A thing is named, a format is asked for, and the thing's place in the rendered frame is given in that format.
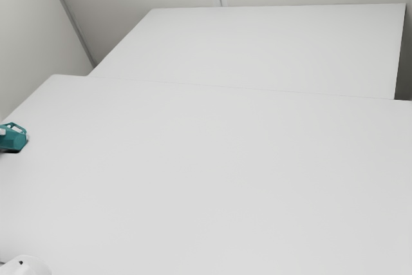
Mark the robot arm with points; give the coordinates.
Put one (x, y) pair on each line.
(24, 267)

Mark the teal faceted mug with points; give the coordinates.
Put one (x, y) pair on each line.
(13, 140)

